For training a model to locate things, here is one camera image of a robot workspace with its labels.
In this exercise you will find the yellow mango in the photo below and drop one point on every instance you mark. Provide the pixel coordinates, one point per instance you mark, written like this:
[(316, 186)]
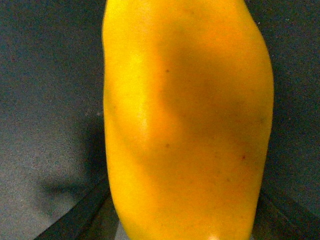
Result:
[(188, 108)]

